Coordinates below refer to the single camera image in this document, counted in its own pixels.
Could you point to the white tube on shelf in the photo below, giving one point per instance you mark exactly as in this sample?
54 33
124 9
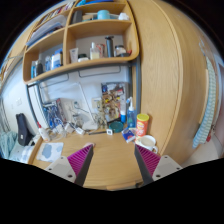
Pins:
74 55

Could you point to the white lotion bottle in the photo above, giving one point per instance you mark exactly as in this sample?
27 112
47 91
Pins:
44 134

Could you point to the clear perfume bottle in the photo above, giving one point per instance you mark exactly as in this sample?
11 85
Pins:
94 52

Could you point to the grey cloud mouse pad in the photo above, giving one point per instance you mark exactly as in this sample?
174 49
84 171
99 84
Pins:
49 152

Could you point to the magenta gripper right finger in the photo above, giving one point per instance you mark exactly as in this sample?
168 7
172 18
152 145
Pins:
152 166

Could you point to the blue spray bottle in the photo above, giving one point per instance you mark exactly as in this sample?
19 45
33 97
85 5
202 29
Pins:
131 115

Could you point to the yellow red chips can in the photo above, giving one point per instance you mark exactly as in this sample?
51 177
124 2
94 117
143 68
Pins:
142 124

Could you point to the glass jar on shelf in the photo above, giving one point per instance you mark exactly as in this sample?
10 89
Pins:
119 49

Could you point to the pink computer mouse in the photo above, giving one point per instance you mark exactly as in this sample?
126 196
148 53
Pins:
89 144

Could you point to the white power adapter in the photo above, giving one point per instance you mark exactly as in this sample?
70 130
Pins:
80 131

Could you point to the white ceramic mug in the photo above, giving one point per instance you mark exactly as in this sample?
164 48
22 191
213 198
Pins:
149 143

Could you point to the photo collage board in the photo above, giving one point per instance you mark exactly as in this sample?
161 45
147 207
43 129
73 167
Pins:
114 99

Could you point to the blue small packet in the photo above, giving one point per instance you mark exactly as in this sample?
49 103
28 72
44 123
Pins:
128 135

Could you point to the teal round tin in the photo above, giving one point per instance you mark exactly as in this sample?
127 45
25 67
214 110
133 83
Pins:
116 126

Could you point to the striped hanging towel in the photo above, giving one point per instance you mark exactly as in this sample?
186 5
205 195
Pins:
204 128

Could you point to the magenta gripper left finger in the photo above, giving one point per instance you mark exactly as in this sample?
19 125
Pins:
73 168

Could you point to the wooden wall shelf unit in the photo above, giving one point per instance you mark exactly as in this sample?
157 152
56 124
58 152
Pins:
81 35

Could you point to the black backpack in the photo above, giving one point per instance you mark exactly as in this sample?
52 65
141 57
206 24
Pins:
24 135

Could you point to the tall black bottle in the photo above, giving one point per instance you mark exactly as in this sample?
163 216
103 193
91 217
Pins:
109 44

